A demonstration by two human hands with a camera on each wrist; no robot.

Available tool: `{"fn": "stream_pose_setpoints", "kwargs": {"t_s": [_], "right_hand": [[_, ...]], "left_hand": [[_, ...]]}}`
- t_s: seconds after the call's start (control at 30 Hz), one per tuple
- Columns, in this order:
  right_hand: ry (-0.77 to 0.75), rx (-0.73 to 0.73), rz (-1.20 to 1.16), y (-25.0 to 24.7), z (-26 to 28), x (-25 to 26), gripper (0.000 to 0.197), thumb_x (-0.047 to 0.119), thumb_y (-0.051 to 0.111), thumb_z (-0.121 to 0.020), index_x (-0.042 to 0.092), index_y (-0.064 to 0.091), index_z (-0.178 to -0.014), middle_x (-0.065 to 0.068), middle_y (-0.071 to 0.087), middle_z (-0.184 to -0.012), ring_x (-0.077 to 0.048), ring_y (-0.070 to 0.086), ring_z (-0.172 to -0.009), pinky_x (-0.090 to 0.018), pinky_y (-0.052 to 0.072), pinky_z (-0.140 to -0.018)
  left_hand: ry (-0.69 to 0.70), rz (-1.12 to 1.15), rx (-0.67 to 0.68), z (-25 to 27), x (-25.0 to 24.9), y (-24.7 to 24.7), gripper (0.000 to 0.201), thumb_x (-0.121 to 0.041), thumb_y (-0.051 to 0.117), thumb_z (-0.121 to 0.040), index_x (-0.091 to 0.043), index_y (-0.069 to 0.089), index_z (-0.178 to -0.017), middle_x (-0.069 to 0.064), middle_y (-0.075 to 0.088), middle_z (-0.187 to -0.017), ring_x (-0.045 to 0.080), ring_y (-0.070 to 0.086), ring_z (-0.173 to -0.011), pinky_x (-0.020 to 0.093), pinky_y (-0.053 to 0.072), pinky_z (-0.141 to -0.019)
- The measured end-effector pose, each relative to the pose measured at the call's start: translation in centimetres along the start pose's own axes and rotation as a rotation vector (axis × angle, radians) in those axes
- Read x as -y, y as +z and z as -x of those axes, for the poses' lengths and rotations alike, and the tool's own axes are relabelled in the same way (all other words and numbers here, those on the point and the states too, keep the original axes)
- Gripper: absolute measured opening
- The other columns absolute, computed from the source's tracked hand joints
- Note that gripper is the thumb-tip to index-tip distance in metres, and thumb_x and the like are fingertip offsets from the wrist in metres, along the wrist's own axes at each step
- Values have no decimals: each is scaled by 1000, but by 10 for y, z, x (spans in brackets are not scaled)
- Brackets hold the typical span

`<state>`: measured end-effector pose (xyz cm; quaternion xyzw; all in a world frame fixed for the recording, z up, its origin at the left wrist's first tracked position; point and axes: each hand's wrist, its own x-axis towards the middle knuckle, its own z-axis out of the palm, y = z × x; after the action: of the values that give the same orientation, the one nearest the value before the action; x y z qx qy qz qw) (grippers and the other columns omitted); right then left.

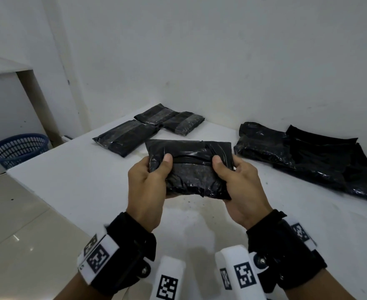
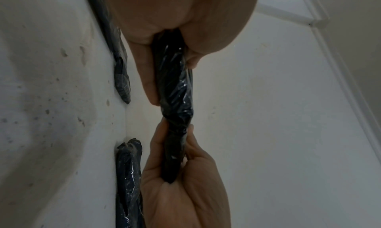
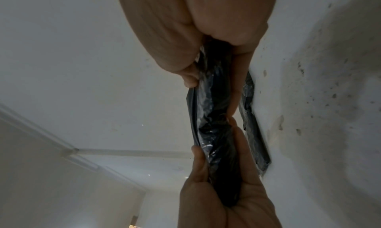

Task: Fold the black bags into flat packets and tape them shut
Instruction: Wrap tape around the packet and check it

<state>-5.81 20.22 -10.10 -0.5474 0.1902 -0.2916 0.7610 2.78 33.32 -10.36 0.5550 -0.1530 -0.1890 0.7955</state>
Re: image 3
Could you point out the person's left hand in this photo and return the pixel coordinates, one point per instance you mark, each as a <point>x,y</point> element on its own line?
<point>223,205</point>

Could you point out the person's right hand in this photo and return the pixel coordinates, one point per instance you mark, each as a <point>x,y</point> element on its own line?
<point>178,22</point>

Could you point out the glossy black plastic bag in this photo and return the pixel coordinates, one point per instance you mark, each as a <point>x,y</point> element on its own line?
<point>217,116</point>

